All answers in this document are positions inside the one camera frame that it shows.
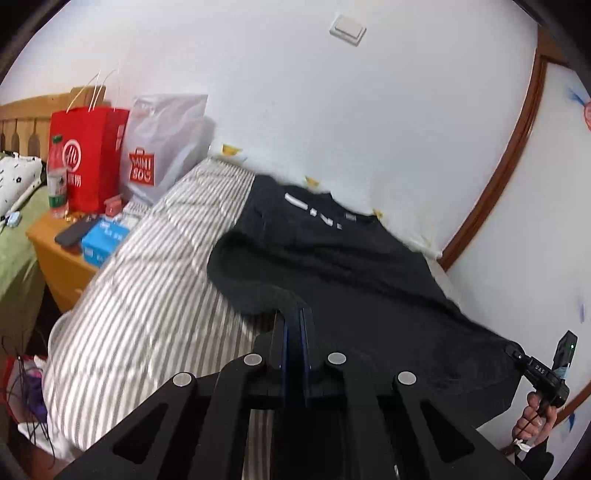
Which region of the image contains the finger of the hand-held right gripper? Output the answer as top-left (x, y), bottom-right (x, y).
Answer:
top-left (505, 344), bottom-right (532, 371)

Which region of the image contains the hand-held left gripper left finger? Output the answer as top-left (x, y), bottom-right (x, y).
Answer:
top-left (55, 307), bottom-right (296, 480)

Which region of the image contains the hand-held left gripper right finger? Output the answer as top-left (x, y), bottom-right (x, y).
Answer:
top-left (295, 307), bottom-right (532, 480)

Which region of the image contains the black sweatshirt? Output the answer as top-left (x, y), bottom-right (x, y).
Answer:
top-left (207, 173), bottom-right (525, 414)

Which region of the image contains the person's right forearm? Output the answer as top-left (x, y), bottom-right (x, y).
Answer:
top-left (512, 436), bottom-right (555, 480)

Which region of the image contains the person's right hand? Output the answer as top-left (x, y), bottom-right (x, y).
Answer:
top-left (512, 392), bottom-right (557, 446)

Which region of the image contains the grey striped bed quilt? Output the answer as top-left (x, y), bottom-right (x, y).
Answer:
top-left (41, 157), bottom-right (287, 480)

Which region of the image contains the white door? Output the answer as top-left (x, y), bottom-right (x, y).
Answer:
top-left (443, 60), bottom-right (591, 462)

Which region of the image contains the blue box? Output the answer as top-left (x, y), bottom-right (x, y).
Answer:
top-left (82, 218), bottom-right (130, 268)

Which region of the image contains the white plastic shopping bag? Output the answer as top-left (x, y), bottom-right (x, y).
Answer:
top-left (119, 93), bottom-right (208, 206)

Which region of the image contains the black phone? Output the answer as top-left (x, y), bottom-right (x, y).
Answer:
top-left (54, 215), bottom-right (100, 247)

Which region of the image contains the wooden nightstand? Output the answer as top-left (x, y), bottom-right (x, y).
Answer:
top-left (26, 210), bottom-right (139, 315)

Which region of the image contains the red paper shopping bag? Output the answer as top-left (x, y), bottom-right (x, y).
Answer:
top-left (48, 71), bottom-right (131, 215)

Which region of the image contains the clear plastic water bottle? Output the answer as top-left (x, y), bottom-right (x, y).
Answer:
top-left (46, 135), bottom-right (70, 219)

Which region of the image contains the green bedsheet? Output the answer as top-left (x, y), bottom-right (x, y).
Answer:
top-left (0, 187), bottom-right (49, 352)

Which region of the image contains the white black flower pillow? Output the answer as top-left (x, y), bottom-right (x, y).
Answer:
top-left (0, 154), bottom-right (47, 222)

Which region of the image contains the wooden headboard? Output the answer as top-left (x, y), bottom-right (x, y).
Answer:
top-left (0, 85), bottom-right (95, 155)

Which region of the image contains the brown wooden door frame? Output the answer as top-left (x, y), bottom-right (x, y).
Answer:
top-left (436, 21), bottom-right (570, 273)

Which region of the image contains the black cable tangle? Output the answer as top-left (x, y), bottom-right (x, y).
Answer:
top-left (0, 335), bottom-right (58, 462)

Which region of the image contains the white light switch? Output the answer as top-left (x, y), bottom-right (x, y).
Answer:
top-left (329, 14), bottom-right (367, 46)

